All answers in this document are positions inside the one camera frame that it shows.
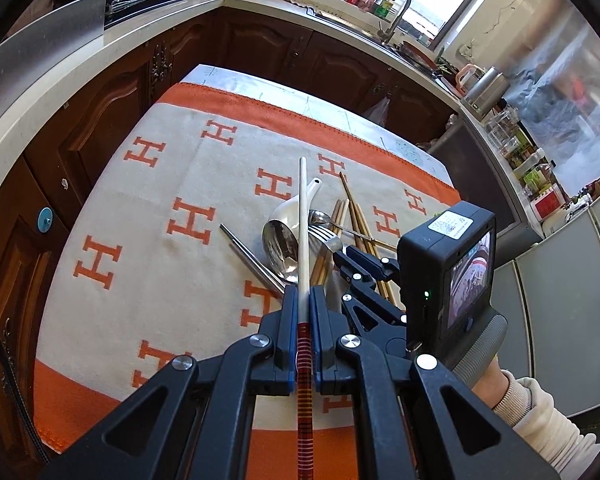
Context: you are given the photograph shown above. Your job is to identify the orange and white printed blanket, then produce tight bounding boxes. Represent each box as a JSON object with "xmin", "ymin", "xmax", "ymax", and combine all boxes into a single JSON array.
[{"xmin": 32, "ymin": 82, "xmax": 463, "ymax": 480}]

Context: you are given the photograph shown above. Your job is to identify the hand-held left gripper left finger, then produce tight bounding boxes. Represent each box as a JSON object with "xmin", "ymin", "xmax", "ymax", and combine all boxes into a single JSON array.
[{"xmin": 40, "ymin": 284, "xmax": 301, "ymax": 480}]

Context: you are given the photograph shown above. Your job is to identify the steel kettle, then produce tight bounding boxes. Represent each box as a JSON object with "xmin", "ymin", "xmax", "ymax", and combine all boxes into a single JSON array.
[{"xmin": 465, "ymin": 66, "xmax": 510, "ymax": 116}]

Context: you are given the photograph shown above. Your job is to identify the gas stove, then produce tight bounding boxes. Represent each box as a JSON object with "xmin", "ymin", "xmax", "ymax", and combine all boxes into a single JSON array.
[{"xmin": 102, "ymin": 0, "xmax": 151, "ymax": 28}]

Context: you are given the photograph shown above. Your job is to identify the grey refrigerator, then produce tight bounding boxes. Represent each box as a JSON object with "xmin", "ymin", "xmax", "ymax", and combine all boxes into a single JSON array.
[{"xmin": 490, "ymin": 195, "xmax": 600, "ymax": 421}]

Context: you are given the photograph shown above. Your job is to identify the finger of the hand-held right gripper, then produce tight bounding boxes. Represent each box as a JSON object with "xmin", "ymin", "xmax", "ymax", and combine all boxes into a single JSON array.
[
  {"xmin": 331, "ymin": 245, "xmax": 401, "ymax": 287},
  {"xmin": 340, "ymin": 293, "xmax": 408, "ymax": 344}
]

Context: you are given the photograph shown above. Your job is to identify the grey metal cabinet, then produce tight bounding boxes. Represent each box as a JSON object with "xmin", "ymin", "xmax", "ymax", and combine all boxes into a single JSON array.
[{"xmin": 427, "ymin": 115, "xmax": 543, "ymax": 241}]

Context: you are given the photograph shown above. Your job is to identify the steel faucet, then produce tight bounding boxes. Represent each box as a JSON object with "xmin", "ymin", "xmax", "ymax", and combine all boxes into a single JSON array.
[{"xmin": 380, "ymin": 0, "xmax": 413, "ymax": 43}]

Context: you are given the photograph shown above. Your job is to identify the hanging plastic bag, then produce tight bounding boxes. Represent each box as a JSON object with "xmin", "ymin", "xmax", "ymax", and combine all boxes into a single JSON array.
[{"xmin": 365, "ymin": 96, "xmax": 392, "ymax": 128}]

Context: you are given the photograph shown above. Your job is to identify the white ceramic spoon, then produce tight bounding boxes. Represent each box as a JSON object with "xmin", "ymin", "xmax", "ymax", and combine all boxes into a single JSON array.
[{"xmin": 267, "ymin": 178, "xmax": 323, "ymax": 241}]

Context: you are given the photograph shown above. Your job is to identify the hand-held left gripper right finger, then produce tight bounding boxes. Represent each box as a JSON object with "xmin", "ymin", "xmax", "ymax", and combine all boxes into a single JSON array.
[{"xmin": 307, "ymin": 284, "xmax": 561, "ymax": 480}]

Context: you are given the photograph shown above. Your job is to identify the large steel spoon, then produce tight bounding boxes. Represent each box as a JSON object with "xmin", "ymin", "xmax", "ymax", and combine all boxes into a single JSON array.
[{"xmin": 261, "ymin": 219, "xmax": 301, "ymax": 284}]

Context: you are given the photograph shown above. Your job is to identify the black cable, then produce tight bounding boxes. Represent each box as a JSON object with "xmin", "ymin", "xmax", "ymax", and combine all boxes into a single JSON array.
[{"xmin": 0, "ymin": 305, "xmax": 51, "ymax": 461}]

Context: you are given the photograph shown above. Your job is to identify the steel splash panel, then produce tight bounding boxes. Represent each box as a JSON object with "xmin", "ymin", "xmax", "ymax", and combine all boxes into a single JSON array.
[{"xmin": 0, "ymin": 0, "xmax": 108, "ymax": 141}]

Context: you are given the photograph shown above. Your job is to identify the red pan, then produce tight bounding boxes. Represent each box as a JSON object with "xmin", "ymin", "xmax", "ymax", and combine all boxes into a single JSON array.
[{"xmin": 400, "ymin": 40, "xmax": 438, "ymax": 68}]

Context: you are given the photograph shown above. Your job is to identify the white kitchen countertop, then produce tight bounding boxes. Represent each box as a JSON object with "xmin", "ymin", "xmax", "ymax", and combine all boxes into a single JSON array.
[{"xmin": 0, "ymin": 0, "xmax": 546, "ymax": 241}]

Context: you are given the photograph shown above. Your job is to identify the white table cover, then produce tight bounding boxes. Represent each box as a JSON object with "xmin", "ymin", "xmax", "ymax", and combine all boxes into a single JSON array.
[{"xmin": 177, "ymin": 64, "xmax": 453, "ymax": 191}]

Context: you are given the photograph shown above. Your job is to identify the row of jars and bottles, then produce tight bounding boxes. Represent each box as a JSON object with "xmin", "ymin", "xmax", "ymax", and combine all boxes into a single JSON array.
[{"xmin": 485, "ymin": 105, "xmax": 566, "ymax": 221}]

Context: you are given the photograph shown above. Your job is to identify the small steel spoon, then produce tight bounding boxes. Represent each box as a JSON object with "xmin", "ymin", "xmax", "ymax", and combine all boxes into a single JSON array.
[{"xmin": 309, "ymin": 209, "xmax": 398, "ymax": 252}]

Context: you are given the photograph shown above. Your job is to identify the red label container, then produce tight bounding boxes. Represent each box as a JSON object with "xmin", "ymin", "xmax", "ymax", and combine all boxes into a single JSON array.
[{"xmin": 530, "ymin": 185, "xmax": 563, "ymax": 221}]

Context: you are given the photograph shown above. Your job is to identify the dark wooden kitchen cabinets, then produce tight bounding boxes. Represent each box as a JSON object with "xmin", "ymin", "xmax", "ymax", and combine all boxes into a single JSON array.
[{"xmin": 0, "ymin": 7, "xmax": 461, "ymax": 461}]

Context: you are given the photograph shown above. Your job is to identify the pink handled jug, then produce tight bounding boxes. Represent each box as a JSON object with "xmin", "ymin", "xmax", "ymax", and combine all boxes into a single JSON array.
[{"xmin": 455, "ymin": 64, "xmax": 483, "ymax": 96}]

